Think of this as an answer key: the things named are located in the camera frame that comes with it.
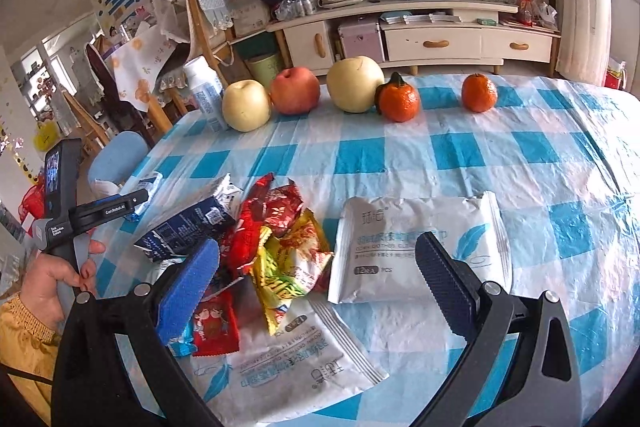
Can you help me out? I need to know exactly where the person's left forearm yellow sleeve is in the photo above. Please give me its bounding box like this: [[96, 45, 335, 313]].
[[0, 292, 63, 427]]

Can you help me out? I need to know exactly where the white cloth with orange print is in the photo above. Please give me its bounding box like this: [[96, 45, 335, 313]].
[[110, 24, 177, 112]]

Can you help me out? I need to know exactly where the person's left hand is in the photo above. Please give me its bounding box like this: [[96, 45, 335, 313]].
[[20, 239, 107, 336]]

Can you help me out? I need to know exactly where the white plastic bottle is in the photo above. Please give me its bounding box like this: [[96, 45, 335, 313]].
[[182, 56, 231, 132]]

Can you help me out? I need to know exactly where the blue padded stool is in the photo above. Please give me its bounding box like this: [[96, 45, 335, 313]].
[[87, 131, 151, 194]]

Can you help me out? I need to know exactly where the red floor bag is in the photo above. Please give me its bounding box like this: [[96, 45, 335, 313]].
[[604, 57, 627, 90]]

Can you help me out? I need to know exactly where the white wet wipes packet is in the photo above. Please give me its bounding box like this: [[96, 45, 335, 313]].
[[200, 294, 391, 405], [327, 192, 513, 305]]

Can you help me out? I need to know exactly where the cream television cabinet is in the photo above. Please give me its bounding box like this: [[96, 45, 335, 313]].
[[265, 0, 563, 78]]

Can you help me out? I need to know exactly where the dark wooden chair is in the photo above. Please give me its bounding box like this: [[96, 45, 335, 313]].
[[84, 42, 157, 144]]

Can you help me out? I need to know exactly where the small yellow apple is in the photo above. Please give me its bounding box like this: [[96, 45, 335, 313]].
[[221, 79, 272, 132]]

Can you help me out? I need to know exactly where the plain tangerine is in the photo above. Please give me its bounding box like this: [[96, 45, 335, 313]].
[[460, 73, 499, 114]]

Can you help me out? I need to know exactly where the large yellow pear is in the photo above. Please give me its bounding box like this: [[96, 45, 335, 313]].
[[326, 55, 386, 114]]

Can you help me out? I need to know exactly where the tangerine with green leaf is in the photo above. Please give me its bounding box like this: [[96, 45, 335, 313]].
[[375, 72, 421, 124]]

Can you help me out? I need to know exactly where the red mesh bag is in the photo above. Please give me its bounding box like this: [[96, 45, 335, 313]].
[[19, 182, 47, 239]]

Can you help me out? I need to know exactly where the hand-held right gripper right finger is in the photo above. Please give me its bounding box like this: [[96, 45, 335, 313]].
[[414, 231, 584, 427]]

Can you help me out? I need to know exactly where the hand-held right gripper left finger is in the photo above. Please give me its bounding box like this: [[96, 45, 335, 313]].
[[50, 237, 224, 427]]

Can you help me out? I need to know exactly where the yellow snack wrapper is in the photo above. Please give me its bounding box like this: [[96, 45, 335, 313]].
[[250, 207, 335, 338]]

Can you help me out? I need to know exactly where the pink storage box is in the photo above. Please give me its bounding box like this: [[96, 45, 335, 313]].
[[337, 18, 386, 64]]

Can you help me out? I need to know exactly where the white blue drink carton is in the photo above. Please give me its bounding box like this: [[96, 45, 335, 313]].
[[192, 173, 246, 218]]

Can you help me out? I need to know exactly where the red apple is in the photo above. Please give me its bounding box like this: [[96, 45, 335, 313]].
[[270, 66, 321, 116]]

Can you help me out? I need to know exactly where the wooden chair with lace cover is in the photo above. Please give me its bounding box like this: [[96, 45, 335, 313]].
[[184, 0, 241, 75]]

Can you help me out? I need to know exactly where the red cartoon print packet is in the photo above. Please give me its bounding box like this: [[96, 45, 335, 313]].
[[191, 291, 241, 359]]

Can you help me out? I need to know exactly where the yellow plastic bag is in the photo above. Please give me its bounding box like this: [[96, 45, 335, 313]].
[[34, 119, 62, 152]]

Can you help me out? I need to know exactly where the dark blue snack packet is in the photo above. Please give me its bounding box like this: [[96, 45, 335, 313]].
[[133, 194, 238, 264]]

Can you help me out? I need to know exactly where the blue white checkered tablecloth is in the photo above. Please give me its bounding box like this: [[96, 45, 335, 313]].
[[87, 72, 640, 427]]

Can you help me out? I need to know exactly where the red snack wrapper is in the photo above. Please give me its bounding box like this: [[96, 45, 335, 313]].
[[220, 172, 306, 280]]

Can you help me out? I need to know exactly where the small blue wrapper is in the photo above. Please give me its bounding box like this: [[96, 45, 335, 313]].
[[165, 322, 198, 358]]

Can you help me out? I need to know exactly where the green waste bin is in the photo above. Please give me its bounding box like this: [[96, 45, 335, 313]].
[[243, 53, 281, 90]]

